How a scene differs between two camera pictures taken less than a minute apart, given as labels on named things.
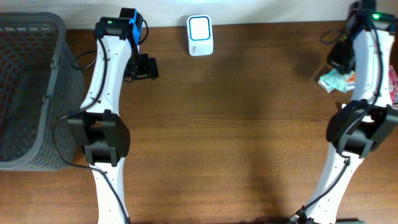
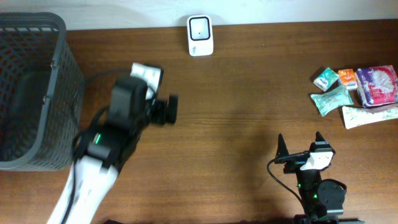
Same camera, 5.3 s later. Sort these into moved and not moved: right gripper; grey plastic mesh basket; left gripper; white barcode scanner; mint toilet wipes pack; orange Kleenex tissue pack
Moved: mint toilet wipes pack; right gripper; left gripper
Not moved: orange Kleenex tissue pack; grey plastic mesh basket; white barcode scanner
